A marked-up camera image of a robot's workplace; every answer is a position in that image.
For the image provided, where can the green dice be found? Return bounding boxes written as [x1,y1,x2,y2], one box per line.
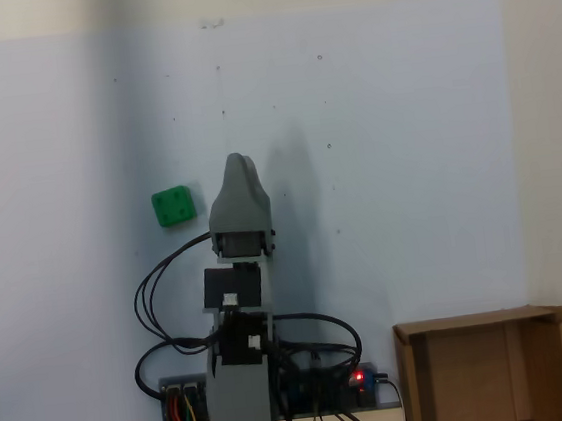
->
[149,183,199,230]

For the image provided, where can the brown cardboard box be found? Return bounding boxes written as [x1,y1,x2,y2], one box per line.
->
[391,301,562,421]

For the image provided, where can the black arm motor cables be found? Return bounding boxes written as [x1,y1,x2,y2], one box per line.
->
[270,305,366,379]

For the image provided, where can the thick black power cable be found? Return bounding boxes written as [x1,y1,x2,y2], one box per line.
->
[132,336,216,402]

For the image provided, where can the driver board with wire connectors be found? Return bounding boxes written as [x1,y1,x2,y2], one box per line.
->
[158,372,212,421]

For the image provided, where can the grey narrow gripper finger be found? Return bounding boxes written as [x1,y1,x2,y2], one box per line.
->
[242,153,264,193]

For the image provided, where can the black usb cable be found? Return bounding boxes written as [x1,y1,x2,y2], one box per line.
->
[378,371,409,421]

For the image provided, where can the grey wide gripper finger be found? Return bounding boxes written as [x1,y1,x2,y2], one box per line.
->
[202,149,275,237]

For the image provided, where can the thin black gripper cables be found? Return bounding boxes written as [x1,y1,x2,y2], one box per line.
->
[127,230,226,361]

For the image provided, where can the blue board with red light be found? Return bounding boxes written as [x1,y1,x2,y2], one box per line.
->
[346,362,383,396]

